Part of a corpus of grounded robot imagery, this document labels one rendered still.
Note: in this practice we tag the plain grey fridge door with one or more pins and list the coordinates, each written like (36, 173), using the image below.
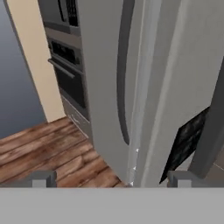
(180, 73)

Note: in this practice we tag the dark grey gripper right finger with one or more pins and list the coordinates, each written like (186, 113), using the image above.
(178, 178)

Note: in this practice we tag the steel built-in microwave oven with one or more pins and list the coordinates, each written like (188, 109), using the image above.
(55, 11)

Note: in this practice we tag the beige tall cupboard side panel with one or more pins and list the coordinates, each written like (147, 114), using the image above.
(35, 58)

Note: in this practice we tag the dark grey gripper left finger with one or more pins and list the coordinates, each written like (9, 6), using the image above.
(43, 178)

